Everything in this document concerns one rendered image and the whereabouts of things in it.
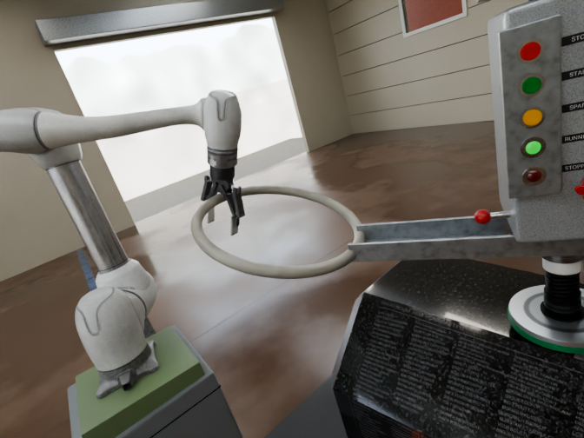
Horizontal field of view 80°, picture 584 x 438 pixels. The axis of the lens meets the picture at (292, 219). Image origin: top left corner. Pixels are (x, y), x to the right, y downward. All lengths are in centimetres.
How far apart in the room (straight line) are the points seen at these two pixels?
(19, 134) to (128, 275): 52
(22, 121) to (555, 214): 123
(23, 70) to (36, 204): 208
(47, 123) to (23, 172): 587
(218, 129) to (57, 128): 42
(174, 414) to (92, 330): 34
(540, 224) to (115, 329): 109
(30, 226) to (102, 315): 595
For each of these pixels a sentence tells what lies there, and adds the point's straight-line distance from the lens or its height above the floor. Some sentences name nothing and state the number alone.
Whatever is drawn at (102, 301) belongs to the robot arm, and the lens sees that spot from 117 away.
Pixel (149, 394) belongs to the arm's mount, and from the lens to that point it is 116.
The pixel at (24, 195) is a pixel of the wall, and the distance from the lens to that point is 701.
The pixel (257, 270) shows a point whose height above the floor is 117.
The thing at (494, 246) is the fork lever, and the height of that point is 110.
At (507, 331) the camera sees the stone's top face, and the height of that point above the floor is 82.
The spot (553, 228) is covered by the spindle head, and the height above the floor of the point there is 115.
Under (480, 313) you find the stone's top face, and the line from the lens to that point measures 112.
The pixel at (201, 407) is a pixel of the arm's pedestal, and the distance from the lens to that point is 123.
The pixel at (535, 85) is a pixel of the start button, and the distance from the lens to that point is 70.
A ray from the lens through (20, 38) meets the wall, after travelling 723.
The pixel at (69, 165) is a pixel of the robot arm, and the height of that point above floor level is 149.
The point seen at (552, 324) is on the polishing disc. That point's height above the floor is 88.
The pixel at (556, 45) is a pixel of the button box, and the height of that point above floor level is 147.
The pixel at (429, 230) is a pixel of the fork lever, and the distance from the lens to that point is 96.
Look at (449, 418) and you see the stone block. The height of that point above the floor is 65.
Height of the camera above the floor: 152
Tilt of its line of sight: 20 degrees down
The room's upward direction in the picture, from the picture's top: 16 degrees counter-clockwise
